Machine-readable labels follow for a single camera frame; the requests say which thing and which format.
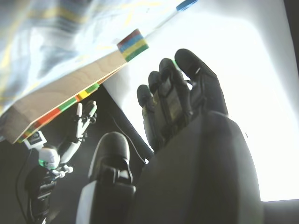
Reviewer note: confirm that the green cylinder block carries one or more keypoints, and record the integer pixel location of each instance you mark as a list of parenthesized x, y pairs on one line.
[(92, 88)]

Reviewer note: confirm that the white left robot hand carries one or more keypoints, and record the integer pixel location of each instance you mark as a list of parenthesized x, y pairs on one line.
[(198, 175)]

